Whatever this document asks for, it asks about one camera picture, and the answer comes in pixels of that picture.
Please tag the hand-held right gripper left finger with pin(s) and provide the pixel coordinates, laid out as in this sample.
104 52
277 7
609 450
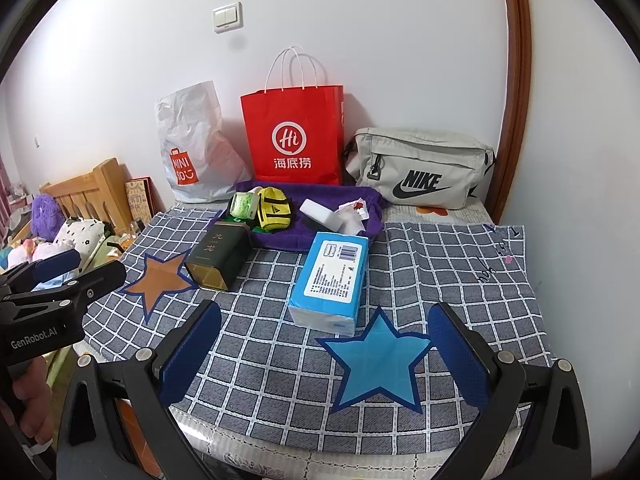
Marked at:
190 355

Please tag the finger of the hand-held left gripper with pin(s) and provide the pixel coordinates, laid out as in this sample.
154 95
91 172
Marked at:
55 265
95 282

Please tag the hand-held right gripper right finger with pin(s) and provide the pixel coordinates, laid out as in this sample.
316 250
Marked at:
460 360

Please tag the blue tissue pack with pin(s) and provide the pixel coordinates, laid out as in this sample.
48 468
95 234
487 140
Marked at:
305 305

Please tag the light green tissue packet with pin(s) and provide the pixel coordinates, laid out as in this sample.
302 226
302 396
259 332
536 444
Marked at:
244 206

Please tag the yellow pouch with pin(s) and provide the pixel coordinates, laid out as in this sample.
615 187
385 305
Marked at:
272 210

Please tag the translucent white plastic bag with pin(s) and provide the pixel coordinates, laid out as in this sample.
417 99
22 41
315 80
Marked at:
352 226

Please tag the white sponge block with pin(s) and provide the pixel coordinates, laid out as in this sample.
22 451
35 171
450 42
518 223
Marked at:
317 210

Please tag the person's left forearm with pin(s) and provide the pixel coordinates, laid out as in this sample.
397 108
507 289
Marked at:
15 460

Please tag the person's left hand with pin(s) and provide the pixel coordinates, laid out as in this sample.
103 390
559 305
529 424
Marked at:
35 400

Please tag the white spotted pillow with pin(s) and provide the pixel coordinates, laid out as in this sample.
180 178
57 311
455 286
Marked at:
80 235

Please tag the purple plush toy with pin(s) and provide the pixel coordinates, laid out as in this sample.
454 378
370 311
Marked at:
47 212

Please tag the brown star patch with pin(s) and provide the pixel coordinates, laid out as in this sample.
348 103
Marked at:
160 282

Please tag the grey checked cloth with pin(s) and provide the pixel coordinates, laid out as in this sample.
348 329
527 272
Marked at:
450 285

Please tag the blue star patch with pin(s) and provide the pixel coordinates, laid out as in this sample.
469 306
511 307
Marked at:
375 360

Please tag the wooden headboard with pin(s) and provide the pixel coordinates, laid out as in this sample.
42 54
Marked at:
95 185

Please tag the dark green tea box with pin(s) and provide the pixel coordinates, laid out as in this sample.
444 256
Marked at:
220 255

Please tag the purple towel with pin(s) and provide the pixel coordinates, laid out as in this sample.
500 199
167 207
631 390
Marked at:
295 240

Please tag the white plastic shopping bag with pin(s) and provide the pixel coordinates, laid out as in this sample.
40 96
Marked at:
190 115

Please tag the grey waist bag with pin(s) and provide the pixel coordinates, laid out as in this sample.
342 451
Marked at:
450 155

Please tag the red paper bag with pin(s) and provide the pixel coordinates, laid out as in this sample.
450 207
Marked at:
300 110

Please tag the white light switch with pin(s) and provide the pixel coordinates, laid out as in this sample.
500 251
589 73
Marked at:
228 17

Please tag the brown wooden door frame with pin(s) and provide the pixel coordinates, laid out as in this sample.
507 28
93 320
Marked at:
515 60

